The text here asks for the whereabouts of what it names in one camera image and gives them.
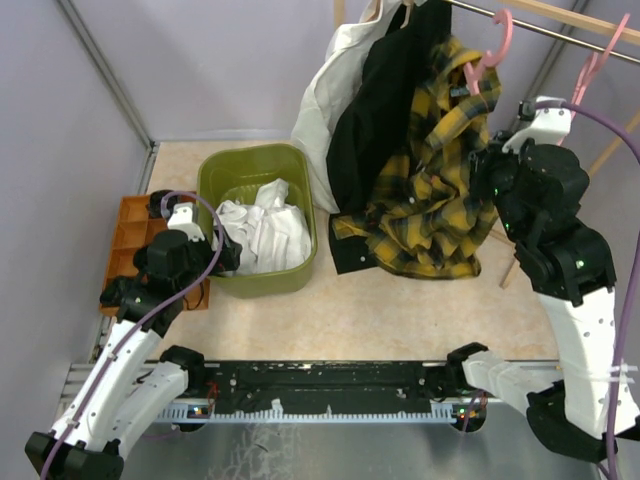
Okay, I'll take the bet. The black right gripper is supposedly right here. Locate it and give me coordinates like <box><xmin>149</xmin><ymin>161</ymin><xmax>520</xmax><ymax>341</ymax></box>
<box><xmin>466</xmin><ymin>129</ymin><xmax>536</xmax><ymax>243</ymax></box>

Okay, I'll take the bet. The white collared shirt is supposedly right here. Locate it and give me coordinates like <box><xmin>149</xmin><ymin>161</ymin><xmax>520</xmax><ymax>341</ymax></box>
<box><xmin>217</xmin><ymin>178</ymin><xmax>312</xmax><ymax>276</ymax></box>

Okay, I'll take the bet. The yellow plaid shirt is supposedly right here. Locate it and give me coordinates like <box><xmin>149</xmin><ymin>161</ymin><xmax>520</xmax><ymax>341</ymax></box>
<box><xmin>329</xmin><ymin>36</ymin><xmax>501</xmax><ymax>279</ymax></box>

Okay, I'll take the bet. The pink hanger with plaid shirt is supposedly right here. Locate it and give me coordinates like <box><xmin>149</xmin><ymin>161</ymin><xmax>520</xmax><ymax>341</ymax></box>
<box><xmin>463</xmin><ymin>9</ymin><xmax>513</xmax><ymax>95</ymax></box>

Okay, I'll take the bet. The pink plastic hanger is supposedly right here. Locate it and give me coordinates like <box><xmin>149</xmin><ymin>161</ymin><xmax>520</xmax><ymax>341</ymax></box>
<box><xmin>571</xmin><ymin>13</ymin><xmax>631</xmax><ymax>105</ymax></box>

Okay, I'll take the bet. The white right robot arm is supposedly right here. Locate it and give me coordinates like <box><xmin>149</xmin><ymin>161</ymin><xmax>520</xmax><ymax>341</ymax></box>
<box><xmin>446</xmin><ymin>132</ymin><xmax>639</xmax><ymax>463</ymax></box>

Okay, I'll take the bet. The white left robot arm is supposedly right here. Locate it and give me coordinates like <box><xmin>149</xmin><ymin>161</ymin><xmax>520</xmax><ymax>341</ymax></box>
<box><xmin>25</xmin><ymin>227</ymin><xmax>241</xmax><ymax>479</ymax></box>

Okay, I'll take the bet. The green plastic basket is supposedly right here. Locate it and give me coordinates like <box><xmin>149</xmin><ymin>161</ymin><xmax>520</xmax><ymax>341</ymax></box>
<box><xmin>196</xmin><ymin>143</ymin><xmax>318</xmax><ymax>299</ymax></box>

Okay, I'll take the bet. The orange compartment tray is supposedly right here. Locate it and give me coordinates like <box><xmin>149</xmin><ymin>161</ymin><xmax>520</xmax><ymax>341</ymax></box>
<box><xmin>98</xmin><ymin>193</ymin><xmax>212</xmax><ymax>317</ymax></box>

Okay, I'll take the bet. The black hanging garment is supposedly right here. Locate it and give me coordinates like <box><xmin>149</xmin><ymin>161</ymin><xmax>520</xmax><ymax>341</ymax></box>
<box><xmin>326</xmin><ymin>1</ymin><xmax>452</xmax><ymax>274</ymax></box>

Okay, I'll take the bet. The metal hanging rod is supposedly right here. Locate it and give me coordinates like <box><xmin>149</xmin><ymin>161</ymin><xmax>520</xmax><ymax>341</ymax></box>
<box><xmin>439</xmin><ymin>0</ymin><xmax>640</xmax><ymax>67</ymax></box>

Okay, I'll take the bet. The cream white hanging garment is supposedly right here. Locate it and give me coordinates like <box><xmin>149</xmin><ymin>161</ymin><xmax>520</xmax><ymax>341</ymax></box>
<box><xmin>291</xmin><ymin>1</ymin><xmax>401</xmax><ymax>213</ymax></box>

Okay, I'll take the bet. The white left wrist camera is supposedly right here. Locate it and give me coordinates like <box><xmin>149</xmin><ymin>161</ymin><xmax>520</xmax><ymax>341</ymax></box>
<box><xmin>167</xmin><ymin>202</ymin><xmax>207</xmax><ymax>242</ymax></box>

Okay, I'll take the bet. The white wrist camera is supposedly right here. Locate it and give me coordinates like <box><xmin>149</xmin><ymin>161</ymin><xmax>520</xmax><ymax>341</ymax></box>
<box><xmin>502</xmin><ymin>96</ymin><xmax>572</xmax><ymax>154</ymax></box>
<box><xmin>167</xmin><ymin>202</ymin><xmax>207</xmax><ymax>242</ymax></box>

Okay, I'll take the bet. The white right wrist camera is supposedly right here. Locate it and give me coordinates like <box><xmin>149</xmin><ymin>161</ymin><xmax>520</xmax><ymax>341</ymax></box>
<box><xmin>502</xmin><ymin>96</ymin><xmax>572</xmax><ymax>154</ymax></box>

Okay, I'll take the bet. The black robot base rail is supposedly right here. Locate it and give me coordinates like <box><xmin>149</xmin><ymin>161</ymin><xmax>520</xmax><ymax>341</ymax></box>
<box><xmin>181</xmin><ymin>361</ymin><xmax>472</xmax><ymax>415</ymax></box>

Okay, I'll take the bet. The wooden rack frame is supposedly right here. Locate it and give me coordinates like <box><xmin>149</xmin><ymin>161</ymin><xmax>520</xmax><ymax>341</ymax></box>
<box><xmin>333</xmin><ymin>0</ymin><xmax>639</xmax><ymax>289</ymax></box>

